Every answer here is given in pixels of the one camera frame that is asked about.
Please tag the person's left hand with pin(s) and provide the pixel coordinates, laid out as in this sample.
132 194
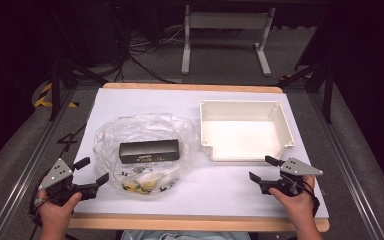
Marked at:
55 213

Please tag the white plastic container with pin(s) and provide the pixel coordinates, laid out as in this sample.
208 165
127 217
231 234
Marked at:
243 136

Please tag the white table sheet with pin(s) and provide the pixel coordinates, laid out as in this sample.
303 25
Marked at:
213 190

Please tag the white metal stand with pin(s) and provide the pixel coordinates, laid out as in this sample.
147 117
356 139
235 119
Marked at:
226 20

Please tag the black cardboard box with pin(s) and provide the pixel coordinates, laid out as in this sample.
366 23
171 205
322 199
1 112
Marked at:
149 150

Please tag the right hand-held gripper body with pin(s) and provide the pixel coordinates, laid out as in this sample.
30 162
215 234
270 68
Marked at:
296 168

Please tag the small yellow white parts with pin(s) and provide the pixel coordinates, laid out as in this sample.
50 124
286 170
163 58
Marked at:
140 185

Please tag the aluminium floor rail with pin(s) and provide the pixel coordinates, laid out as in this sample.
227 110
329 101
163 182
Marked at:
346 166
30 165

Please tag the person's right hand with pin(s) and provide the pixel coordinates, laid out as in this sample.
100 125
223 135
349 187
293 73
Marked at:
296 205

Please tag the person's light blue clothing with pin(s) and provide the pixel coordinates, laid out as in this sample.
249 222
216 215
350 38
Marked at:
183 235

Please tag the clear plastic bag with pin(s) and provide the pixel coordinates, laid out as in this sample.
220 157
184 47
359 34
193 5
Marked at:
143 128

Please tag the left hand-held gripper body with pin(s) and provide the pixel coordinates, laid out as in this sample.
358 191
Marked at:
59 171

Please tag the black metal stand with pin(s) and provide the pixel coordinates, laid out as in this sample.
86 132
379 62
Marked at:
328 96
55 90

